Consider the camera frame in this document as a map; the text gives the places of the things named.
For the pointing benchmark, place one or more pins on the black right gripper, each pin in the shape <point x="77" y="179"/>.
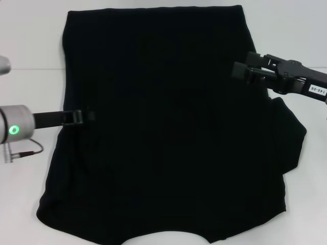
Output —
<point x="296" y="76"/>

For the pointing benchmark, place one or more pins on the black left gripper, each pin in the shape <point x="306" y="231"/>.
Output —
<point x="48" y="120"/>

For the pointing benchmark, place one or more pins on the black t-shirt with FREE print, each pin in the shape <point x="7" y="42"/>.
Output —
<point x="166" y="127"/>

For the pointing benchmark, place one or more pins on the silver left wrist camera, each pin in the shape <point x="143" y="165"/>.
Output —
<point x="3" y="66"/>

